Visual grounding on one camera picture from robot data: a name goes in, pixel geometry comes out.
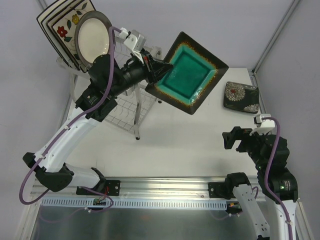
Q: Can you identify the steel two-tier dish rack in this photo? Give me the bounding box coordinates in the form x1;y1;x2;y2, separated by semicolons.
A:
56;37;163;140

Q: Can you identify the right aluminium frame post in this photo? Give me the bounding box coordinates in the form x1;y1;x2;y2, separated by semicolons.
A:
251;0;301;76

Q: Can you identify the cream floral square plate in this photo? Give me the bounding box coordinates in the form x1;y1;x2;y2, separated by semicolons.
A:
44;0;81;70
47;0;95;73

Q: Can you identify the aluminium frame post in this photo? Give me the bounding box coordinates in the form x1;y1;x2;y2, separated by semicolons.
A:
36;0;48;11
251;0;301;76

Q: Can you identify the slotted cable duct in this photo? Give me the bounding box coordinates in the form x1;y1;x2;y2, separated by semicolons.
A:
41;197;227;211

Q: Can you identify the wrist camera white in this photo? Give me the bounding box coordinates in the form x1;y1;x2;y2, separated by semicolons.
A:
249;114;276;136
118;27;146;61

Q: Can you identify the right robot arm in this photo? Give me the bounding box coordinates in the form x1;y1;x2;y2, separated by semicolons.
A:
222;126;298;240

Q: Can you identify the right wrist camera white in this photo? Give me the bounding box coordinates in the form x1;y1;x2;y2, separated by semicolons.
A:
249;114;276;136

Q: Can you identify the white square plate black rim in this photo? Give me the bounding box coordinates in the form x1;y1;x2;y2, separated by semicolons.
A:
36;0;71;67

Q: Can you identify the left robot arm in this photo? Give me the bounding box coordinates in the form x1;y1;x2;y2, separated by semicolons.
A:
23;49;173;195

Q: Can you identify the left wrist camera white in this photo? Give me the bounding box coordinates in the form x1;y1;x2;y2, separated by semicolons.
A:
118;27;146;61

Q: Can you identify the round cream plate brown rim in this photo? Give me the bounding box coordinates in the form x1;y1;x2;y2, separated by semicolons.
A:
74;10;112;67

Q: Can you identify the black dahlia square plate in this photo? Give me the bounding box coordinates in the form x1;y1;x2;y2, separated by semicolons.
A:
223;81;260;114

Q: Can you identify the aluminium mounting rail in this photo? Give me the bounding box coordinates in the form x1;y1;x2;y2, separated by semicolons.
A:
29;176;300;201

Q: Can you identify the left aluminium frame post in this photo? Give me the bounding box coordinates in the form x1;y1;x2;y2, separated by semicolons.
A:
36;0;48;11

